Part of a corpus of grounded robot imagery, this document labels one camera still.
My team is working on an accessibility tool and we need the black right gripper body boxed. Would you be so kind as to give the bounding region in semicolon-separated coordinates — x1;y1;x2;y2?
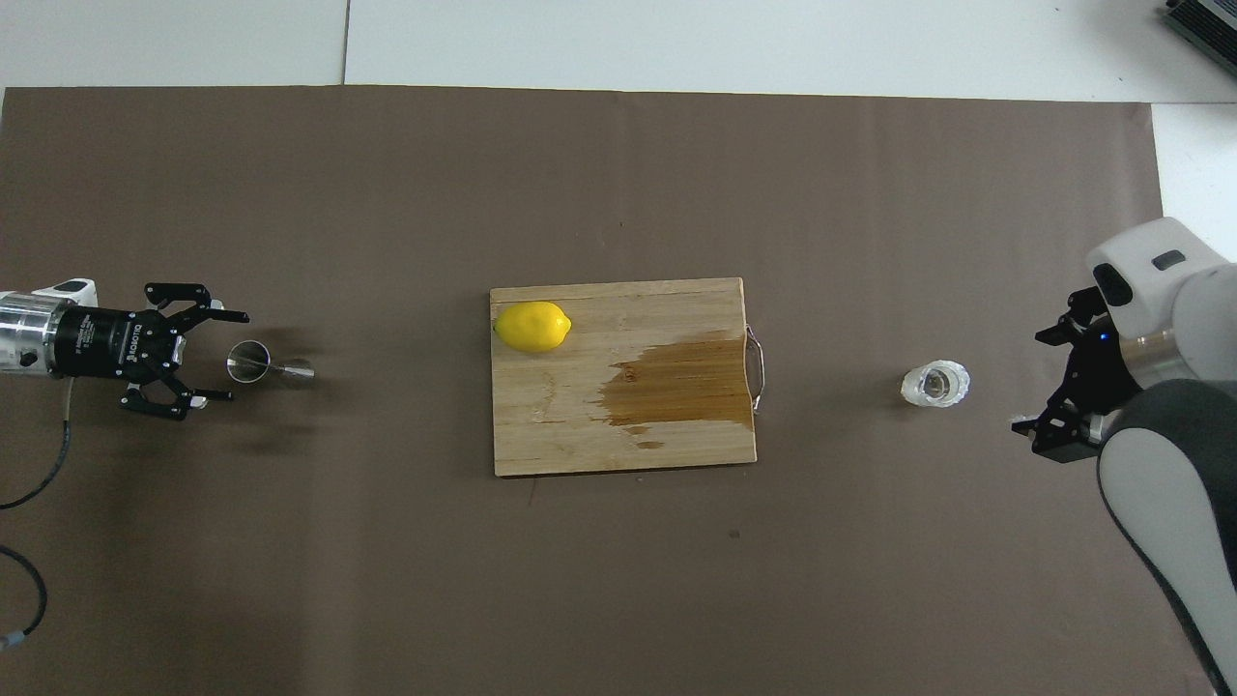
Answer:
1058;314;1146;419

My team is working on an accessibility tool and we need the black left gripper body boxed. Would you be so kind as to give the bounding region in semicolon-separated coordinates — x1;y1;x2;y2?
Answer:
53;305;187;383

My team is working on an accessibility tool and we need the steel double jigger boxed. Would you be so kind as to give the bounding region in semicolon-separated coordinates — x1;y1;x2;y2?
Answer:
226;340;317;390

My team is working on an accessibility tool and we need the brown paper table mat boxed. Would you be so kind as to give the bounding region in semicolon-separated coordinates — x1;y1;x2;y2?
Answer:
0;85;1215;696

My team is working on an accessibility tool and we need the grey vented device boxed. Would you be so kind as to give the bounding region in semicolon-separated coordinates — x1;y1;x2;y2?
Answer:
1160;0;1237;51

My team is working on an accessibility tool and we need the yellow lemon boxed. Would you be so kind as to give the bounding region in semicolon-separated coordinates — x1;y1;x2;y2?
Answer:
493;301;573;354

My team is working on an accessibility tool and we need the wooden cutting board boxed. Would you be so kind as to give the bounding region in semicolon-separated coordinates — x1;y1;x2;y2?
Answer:
489;277;769;478

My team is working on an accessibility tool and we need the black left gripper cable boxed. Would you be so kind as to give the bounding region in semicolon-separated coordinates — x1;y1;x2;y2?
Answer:
0;377;74;645

